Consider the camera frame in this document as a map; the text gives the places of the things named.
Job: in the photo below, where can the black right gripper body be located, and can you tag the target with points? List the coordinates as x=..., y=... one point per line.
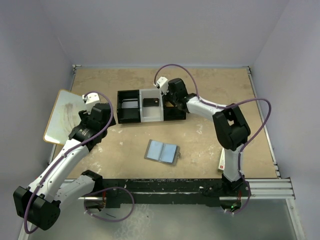
x=172, y=97

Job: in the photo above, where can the grey card holder wallet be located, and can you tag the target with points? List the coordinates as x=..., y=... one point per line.
x=161, y=152

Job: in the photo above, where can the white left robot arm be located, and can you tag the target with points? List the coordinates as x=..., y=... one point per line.
x=40, y=202

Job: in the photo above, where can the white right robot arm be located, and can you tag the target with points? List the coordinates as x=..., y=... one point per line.
x=231, y=128

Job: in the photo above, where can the gold card in tray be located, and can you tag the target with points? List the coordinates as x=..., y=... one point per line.
x=169, y=104

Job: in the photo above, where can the black card in tray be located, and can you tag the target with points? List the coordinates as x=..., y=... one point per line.
x=150, y=102

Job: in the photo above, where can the silver card in tray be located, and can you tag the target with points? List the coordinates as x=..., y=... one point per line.
x=130, y=103

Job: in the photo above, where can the three-compartment card tray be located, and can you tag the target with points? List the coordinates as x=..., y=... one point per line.
x=149, y=114

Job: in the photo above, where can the wood-framed whiteboard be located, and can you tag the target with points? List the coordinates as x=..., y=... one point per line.
x=64, y=117

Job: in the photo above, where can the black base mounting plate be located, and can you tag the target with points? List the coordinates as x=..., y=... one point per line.
x=210, y=192

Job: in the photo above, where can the small white red box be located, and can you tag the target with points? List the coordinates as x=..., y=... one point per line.
x=221, y=164

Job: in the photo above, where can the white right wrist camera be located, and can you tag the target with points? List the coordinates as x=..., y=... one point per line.
x=163, y=85

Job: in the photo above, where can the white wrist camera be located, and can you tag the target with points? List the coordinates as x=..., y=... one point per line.
x=163, y=85
x=91, y=98

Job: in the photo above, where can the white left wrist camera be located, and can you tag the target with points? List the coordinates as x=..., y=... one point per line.
x=91, y=98

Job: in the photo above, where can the aluminium frame rail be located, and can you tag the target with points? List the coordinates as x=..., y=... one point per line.
x=270, y=189

